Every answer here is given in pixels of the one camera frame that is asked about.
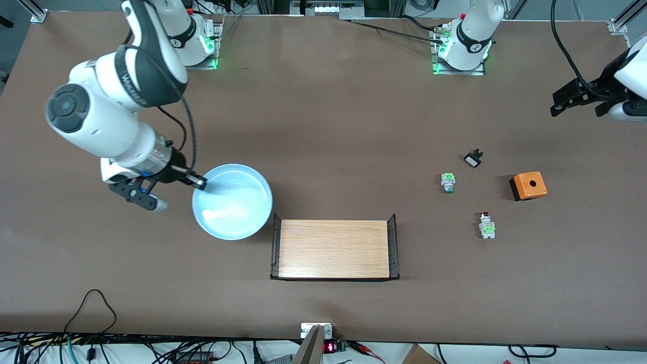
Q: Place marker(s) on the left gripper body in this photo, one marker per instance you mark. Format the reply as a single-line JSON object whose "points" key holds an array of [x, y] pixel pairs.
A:
{"points": [[599, 87]]}

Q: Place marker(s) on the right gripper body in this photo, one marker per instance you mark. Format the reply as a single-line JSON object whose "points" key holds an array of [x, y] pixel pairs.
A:
{"points": [[176, 171]]}

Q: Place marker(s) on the light blue round plate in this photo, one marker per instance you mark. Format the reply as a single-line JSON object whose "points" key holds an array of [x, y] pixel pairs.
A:
{"points": [[232, 207]]}

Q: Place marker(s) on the white green button switch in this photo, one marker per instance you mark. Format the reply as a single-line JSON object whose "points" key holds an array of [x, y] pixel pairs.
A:
{"points": [[487, 227]]}

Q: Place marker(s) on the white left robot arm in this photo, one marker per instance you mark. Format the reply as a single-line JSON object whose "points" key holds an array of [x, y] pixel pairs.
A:
{"points": [[475, 35]]}

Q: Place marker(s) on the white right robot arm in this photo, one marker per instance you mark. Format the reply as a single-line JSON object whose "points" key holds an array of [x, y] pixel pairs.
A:
{"points": [[101, 116]]}

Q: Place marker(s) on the aluminium corner profile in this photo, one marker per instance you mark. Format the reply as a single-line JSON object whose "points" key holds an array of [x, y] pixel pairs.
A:
{"points": [[35, 12], [619, 25]]}

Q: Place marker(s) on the red digit display module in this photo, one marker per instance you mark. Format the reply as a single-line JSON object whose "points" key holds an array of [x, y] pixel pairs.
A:
{"points": [[331, 347]]}

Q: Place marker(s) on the silver white connector strip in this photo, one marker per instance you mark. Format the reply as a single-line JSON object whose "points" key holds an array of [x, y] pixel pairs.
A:
{"points": [[328, 9]]}

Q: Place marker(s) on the brown cardboard piece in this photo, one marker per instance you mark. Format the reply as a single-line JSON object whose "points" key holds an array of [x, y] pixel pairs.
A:
{"points": [[419, 356]]}

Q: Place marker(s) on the orange button enclosure box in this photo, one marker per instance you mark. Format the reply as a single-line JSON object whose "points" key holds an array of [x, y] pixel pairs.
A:
{"points": [[529, 185]]}

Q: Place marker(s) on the small black white switch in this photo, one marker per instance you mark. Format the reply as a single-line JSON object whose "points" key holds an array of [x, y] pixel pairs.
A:
{"points": [[473, 160]]}

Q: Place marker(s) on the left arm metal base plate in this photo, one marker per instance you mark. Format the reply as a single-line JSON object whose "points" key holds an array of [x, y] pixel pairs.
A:
{"points": [[440, 68]]}

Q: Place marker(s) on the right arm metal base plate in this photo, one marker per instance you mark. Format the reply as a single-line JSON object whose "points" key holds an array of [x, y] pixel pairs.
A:
{"points": [[218, 45]]}

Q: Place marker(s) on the green push button switch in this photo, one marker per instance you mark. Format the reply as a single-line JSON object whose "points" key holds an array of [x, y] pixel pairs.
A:
{"points": [[448, 182]]}

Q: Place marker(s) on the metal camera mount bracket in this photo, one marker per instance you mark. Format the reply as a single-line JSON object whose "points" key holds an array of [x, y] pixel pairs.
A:
{"points": [[312, 344]]}

